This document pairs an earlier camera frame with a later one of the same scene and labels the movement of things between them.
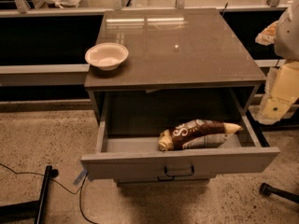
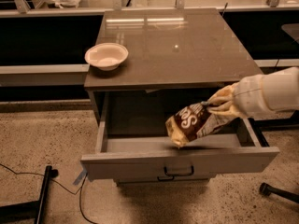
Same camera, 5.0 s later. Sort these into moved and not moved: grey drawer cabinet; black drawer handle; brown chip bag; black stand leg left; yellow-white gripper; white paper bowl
Moved: brown chip bag; yellow-white gripper
Not moved: black stand leg left; grey drawer cabinet; black drawer handle; white paper bowl
